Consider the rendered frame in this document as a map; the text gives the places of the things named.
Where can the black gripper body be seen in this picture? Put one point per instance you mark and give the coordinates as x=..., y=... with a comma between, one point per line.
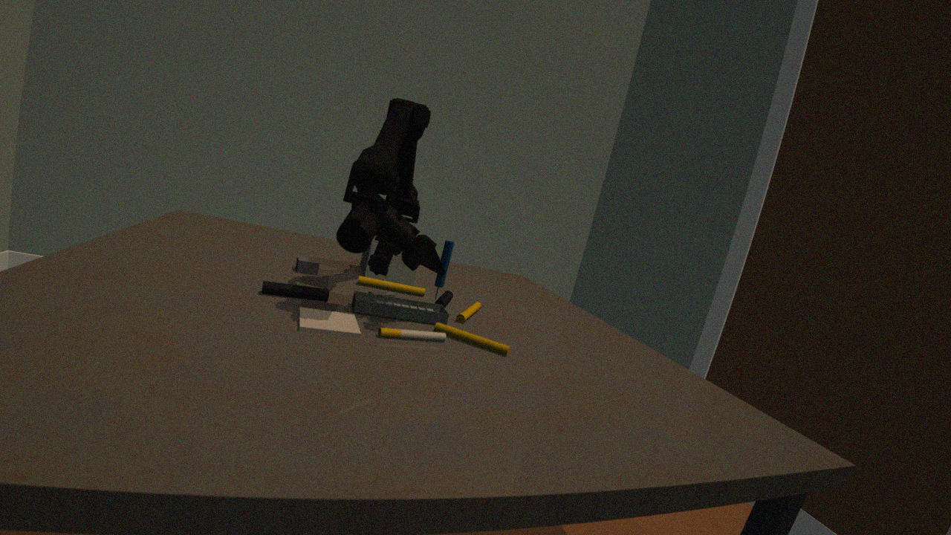
x=399, y=232

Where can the grey keyboard with keys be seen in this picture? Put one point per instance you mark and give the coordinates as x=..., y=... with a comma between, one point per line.
x=399, y=309

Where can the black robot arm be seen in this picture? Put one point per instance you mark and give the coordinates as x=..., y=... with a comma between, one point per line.
x=386, y=168

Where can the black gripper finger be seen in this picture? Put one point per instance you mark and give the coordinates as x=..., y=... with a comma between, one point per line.
x=433, y=263

